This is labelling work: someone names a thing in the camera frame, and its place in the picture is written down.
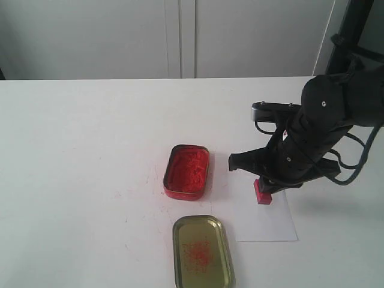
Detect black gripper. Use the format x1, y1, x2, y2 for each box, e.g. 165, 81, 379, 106
228, 111, 351, 194

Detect red stamp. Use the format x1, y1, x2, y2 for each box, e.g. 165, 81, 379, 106
254, 179, 272, 205

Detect white paper sheet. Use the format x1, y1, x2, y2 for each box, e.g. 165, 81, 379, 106
228, 173, 298, 242

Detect red ink pad tin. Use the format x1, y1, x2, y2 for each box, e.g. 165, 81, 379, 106
163, 144, 210, 201

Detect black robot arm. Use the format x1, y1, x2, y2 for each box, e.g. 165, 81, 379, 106
228, 34, 383, 203

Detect gold tin lid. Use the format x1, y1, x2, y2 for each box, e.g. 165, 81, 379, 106
172, 215, 234, 287

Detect white cabinet doors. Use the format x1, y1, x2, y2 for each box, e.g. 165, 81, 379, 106
1, 1, 348, 80

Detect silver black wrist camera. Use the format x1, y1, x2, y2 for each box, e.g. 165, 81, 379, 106
251, 101, 301, 123

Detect black cable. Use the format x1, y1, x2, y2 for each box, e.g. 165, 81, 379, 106
254, 118, 380, 185

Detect dark vertical post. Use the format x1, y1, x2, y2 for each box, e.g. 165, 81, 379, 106
326, 0, 374, 74

